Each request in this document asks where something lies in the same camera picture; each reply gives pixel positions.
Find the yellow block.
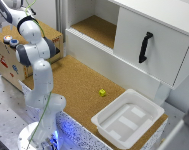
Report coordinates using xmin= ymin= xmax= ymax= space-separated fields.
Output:
xmin=98 ymin=88 xmax=107 ymax=98

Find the blue button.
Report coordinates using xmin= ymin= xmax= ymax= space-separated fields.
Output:
xmin=9 ymin=38 xmax=20 ymax=48

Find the black door handle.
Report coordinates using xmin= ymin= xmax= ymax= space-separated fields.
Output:
xmin=138 ymin=31 xmax=154 ymax=64

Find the red button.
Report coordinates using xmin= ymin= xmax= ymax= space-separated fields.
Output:
xmin=3 ymin=35 xmax=13 ymax=44

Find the white plastic box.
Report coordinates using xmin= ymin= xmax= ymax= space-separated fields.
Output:
xmin=90 ymin=88 xmax=166 ymax=150

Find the white cabinet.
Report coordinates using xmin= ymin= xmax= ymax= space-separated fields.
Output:
xmin=64 ymin=0 xmax=189 ymax=108

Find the white sliding door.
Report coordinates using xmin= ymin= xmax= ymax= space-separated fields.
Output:
xmin=112 ymin=6 xmax=189 ymax=89

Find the green cable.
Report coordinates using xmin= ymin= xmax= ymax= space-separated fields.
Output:
xmin=24 ymin=0 xmax=54 ymax=148

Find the wooden drawer box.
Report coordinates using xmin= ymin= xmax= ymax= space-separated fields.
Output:
xmin=0 ymin=20 xmax=65 ymax=92

